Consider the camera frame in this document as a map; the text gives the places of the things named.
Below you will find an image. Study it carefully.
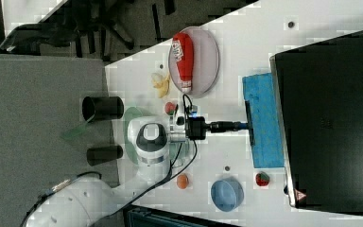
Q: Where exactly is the mint green colander bowl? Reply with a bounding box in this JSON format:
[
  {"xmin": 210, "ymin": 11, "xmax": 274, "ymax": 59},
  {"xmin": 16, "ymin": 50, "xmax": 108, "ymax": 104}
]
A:
[{"xmin": 122, "ymin": 106, "xmax": 146, "ymax": 165}]

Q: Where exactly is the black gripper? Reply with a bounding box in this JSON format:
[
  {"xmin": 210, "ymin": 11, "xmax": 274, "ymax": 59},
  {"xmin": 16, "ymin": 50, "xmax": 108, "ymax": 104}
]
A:
[{"xmin": 185, "ymin": 116, "xmax": 243, "ymax": 140}]

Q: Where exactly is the grey round plate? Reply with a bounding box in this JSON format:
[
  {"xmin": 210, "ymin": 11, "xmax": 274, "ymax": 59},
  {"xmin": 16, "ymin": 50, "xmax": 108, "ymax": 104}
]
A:
[{"xmin": 182, "ymin": 26, "xmax": 219, "ymax": 96}]

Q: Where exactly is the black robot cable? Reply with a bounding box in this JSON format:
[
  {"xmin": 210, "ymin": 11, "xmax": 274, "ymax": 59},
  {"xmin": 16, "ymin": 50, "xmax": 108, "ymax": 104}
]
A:
[{"xmin": 18, "ymin": 94, "xmax": 199, "ymax": 227}]

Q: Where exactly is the red ketchup bottle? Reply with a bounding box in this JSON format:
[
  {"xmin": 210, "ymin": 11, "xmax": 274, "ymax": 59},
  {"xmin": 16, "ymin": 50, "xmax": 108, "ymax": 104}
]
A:
[{"xmin": 171, "ymin": 32, "xmax": 194, "ymax": 93}]

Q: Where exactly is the blue bowl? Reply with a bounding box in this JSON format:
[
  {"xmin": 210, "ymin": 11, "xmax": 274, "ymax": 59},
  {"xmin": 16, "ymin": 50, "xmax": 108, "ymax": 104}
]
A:
[{"xmin": 210, "ymin": 177, "xmax": 245, "ymax": 212}]

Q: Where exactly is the yellow peeled banana toy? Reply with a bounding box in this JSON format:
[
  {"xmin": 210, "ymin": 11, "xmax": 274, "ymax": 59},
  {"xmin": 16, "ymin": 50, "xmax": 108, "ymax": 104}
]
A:
[{"xmin": 151, "ymin": 73, "xmax": 170, "ymax": 98}]

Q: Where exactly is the black toaster oven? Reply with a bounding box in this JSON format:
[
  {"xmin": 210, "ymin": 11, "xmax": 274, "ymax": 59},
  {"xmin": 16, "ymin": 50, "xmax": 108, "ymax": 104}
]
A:
[{"xmin": 241, "ymin": 26, "xmax": 363, "ymax": 215}]

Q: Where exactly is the red strawberry toy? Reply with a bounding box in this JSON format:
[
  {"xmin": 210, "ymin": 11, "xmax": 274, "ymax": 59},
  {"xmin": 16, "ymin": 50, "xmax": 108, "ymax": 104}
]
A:
[{"xmin": 255, "ymin": 172, "xmax": 270, "ymax": 186}]

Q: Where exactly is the dark blue storage bin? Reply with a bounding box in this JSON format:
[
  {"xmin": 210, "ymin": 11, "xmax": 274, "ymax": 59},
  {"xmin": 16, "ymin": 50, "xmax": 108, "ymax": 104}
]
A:
[{"xmin": 122, "ymin": 204, "xmax": 242, "ymax": 227}]

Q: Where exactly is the black cylinder cup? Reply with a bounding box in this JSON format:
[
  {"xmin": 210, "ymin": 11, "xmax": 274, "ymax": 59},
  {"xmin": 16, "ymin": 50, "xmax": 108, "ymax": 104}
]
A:
[{"xmin": 81, "ymin": 96, "xmax": 124, "ymax": 122}]

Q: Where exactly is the black cylinder post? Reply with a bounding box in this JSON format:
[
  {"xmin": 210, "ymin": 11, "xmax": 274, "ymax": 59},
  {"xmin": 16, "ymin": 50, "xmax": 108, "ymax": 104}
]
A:
[{"xmin": 86, "ymin": 145, "xmax": 123, "ymax": 166}]

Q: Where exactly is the black office chair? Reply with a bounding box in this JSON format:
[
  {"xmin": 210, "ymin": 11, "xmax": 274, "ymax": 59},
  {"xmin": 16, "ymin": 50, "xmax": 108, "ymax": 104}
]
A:
[{"xmin": 0, "ymin": 0, "xmax": 178, "ymax": 60}]

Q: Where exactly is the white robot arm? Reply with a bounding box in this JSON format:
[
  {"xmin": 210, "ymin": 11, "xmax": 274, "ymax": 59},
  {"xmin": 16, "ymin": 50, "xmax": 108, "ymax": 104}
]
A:
[{"xmin": 22, "ymin": 115, "xmax": 248, "ymax": 227}]

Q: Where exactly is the orange toy fruit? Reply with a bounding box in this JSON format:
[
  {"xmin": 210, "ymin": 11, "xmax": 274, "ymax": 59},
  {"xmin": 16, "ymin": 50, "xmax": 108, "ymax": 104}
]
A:
[{"xmin": 177, "ymin": 174, "xmax": 189, "ymax": 189}]

